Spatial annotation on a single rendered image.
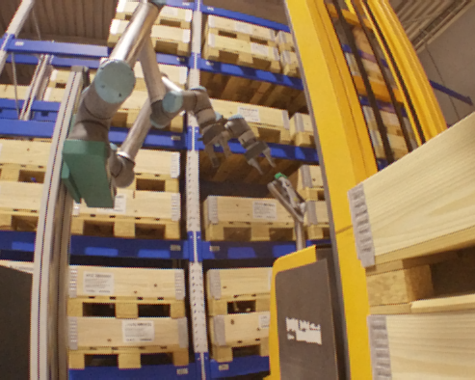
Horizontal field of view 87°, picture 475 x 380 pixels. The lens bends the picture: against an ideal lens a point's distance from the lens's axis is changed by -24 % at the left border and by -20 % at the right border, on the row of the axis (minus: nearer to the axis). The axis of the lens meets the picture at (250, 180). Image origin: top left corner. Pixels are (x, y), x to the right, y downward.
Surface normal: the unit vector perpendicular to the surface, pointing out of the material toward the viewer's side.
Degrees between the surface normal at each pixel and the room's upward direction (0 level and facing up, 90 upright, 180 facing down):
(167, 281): 90
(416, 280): 90
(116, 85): 95
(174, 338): 90
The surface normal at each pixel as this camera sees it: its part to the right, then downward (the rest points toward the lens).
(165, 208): 0.37, -0.37
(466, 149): -0.94, -0.06
